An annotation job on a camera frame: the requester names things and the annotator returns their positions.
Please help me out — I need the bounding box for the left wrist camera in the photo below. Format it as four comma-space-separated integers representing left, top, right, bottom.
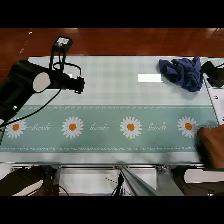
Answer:
49, 35, 74, 72

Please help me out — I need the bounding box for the black cable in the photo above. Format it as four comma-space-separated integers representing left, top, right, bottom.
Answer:
0, 86, 65, 129
110, 172, 127, 197

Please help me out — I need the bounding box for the silver frame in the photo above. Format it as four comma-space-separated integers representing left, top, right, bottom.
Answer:
0, 162, 224, 197

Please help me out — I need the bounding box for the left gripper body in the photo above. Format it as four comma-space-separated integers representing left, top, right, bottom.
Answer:
68, 76, 86, 95

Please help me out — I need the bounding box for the blue T-shirt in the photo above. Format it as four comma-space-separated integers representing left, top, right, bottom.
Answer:
157, 56, 205, 93

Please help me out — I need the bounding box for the brown garment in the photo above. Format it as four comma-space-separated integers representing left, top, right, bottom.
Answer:
196, 124, 224, 170

